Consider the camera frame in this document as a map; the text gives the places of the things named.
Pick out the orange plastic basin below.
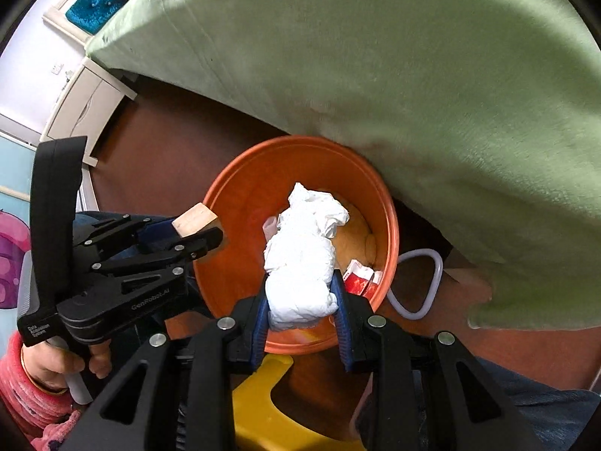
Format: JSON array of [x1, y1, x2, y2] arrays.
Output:
[[192, 135, 400, 355]]

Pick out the cream nightstand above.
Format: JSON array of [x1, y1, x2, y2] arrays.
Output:
[[44, 56, 139, 167]]

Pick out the cream headboard blue padding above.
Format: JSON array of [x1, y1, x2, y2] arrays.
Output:
[[42, 0, 170, 41]]

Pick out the person's left hand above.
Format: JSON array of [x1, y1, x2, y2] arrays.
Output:
[[21, 333, 113, 390]]

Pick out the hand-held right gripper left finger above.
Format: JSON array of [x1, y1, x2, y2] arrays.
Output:
[[59, 284, 273, 451]]

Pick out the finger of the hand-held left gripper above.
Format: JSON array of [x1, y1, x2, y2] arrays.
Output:
[[72, 213, 182, 257], [93, 226, 224, 288]]

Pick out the green bed sheet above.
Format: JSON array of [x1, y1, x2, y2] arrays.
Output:
[[85, 0, 601, 332]]

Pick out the person's left forearm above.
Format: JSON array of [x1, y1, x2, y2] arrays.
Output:
[[0, 331, 83, 442]]

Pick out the wooden block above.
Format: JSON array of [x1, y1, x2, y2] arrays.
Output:
[[171, 202, 231, 252]]

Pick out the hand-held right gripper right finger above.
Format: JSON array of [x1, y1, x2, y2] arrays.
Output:
[[329, 268, 548, 451]]

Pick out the yellow plastic stool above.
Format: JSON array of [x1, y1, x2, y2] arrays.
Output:
[[232, 353, 367, 451]]

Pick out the white tissue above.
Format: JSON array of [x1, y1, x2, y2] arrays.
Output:
[[260, 216, 282, 242], [263, 182, 350, 332]]

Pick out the person's leg blue jeans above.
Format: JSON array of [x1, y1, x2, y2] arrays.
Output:
[[354, 359, 601, 451]]

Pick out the grey curved handle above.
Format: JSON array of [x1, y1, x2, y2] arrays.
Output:
[[387, 249, 444, 321]]

